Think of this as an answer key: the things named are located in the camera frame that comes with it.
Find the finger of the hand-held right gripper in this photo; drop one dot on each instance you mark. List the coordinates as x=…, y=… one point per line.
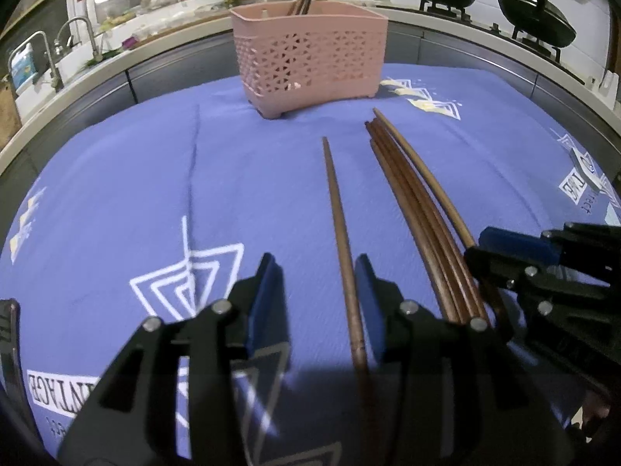
x=514, y=245
x=548, y=310

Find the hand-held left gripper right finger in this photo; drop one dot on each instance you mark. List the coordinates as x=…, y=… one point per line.
x=371, y=301

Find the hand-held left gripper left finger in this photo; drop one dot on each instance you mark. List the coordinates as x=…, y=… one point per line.
x=264, y=296

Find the light brown wooden chopstick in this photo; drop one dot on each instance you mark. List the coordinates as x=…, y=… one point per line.
x=427, y=170

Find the pink perforated plastic basket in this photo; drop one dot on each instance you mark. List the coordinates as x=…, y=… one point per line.
x=310, y=58

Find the small white device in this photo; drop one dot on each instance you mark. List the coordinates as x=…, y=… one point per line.
x=582, y=160

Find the blue printed cloth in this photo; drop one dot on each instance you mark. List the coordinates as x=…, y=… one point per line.
x=145, y=194

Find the black gas stove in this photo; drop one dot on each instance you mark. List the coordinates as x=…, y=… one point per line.
x=526, y=35

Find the black wok with lid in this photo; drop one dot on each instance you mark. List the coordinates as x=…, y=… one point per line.
x=533, y=14

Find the flat wooden board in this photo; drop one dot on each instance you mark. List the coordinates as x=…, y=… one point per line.
x=184, y=29

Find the tall steel faucet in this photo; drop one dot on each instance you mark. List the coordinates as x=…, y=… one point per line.
x=92, y=39

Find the wooden cutting board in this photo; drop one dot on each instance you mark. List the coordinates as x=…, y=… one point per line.
x=7, y=116

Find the steel faucet with filter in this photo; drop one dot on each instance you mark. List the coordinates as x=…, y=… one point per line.
x=51, y=58

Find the blue white filter box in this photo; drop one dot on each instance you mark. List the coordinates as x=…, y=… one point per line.
x=22, y=70

